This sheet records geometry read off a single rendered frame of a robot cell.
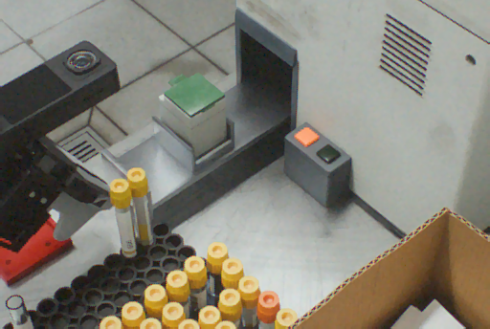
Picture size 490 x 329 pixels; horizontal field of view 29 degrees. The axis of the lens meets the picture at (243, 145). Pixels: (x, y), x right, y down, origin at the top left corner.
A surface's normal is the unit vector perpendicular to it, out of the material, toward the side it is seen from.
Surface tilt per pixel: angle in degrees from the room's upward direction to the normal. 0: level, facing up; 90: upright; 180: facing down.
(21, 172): 30
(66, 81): 2
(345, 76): 90
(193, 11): 0
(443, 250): 89
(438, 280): 90
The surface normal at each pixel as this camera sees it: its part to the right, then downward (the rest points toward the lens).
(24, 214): 0.66, 0.55
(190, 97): -0.01, -0.68
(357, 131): -0.75, 0.49
